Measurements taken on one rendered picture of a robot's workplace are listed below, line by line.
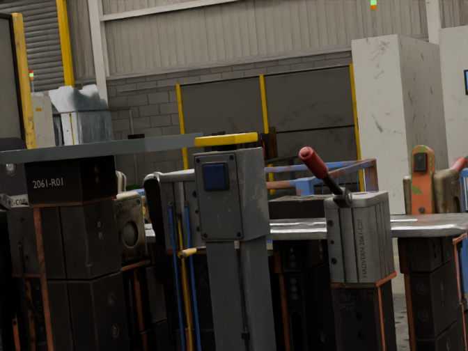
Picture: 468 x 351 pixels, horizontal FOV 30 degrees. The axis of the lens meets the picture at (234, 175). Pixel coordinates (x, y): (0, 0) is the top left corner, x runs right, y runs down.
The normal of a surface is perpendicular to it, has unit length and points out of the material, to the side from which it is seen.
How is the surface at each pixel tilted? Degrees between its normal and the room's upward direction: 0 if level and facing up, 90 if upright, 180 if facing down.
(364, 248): 90
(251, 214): 90
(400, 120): 90
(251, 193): 90
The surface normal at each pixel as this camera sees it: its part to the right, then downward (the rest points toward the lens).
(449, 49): -0.34, 0.08
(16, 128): 0.94, -0.07
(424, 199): -0.50, -0.11
